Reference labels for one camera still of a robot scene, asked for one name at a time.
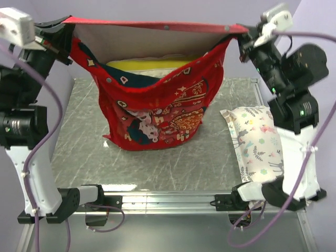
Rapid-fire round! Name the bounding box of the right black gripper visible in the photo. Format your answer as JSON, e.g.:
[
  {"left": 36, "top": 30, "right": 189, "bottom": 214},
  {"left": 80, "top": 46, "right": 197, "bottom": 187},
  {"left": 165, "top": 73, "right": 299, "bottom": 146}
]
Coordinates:
[{"left": 239, "top": 22, "right": 293, "bottom": 96}]

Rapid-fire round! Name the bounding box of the white pillow yellow edge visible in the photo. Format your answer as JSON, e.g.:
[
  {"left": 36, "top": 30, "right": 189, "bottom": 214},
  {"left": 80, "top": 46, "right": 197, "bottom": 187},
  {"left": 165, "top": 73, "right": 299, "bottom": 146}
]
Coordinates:
[{"left": 106, "top": 55, "right": 200, "bottom": 78}]

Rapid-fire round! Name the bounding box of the red pillowcase grey print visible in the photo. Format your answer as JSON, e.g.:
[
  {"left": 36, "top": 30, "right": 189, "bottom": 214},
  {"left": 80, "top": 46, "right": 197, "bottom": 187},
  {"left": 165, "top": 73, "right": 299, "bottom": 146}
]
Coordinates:
[{"left": 66, "top": 17, "right": 247, "bottom": 151}]

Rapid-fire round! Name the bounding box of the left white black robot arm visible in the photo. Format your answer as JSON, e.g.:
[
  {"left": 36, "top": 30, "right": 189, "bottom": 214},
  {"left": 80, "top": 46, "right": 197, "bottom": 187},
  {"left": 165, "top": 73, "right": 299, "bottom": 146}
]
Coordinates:
[{"left": 1, "top": 17, "right": 106, "bottom": 224}]

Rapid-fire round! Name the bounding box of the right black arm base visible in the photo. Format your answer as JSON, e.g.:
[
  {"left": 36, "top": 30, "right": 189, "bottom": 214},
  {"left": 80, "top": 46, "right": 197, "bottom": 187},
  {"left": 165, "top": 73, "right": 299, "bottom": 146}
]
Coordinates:
[{"left": 209, "top": 192, "right": 253, "bottom": 228}]

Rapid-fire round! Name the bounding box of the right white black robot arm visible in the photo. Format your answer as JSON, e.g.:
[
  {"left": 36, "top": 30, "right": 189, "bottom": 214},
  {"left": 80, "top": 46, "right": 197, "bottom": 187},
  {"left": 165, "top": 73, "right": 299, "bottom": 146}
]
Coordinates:
[{"left": 226, "top": 27, "right": 329, "bottom": 211}]

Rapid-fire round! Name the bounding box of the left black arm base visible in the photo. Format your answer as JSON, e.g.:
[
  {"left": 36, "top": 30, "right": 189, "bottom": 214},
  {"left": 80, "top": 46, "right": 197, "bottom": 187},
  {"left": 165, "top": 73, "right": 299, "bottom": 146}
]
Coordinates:
[{"left": 74, "top": 195, "right": 124, "bottom": 228}]

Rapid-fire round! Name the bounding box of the floral patterned white pillow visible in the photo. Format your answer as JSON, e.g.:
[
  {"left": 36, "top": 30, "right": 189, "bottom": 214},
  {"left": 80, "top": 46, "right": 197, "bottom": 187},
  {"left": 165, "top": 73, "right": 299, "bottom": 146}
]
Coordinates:
[{"left": 220, "top": 106, "right": 284, "bottom": 182}]

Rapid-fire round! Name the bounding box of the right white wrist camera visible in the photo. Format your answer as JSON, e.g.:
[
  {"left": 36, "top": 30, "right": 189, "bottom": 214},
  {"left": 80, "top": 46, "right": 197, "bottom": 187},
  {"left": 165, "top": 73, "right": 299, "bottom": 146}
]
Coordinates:
[{"left": 254, "top": 3, "right": 293, "bottom": 48}]

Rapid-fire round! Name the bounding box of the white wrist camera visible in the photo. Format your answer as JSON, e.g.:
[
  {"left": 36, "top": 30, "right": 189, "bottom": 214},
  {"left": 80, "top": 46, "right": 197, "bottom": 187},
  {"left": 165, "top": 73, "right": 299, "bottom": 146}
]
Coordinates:
[
  {"left": 1, "top": 7, "right": 35, "bottom": 47},
  {"left": 254, "top": 3, "right": 293, "bottom": 48}
]

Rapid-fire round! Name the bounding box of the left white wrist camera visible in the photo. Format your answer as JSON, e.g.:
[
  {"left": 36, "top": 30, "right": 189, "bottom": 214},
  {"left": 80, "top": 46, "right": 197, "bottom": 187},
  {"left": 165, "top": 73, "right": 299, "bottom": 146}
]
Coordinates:
[{"left": 1, "top": 7, "right": 35, "bottom": 47}]

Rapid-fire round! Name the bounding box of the aluminium mounting rail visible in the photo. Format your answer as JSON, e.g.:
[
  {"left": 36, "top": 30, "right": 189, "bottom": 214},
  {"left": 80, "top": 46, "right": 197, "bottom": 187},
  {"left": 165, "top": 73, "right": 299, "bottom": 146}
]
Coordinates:
[{"left": 15, "top": 193, "right": 318, "bottom": 252}]

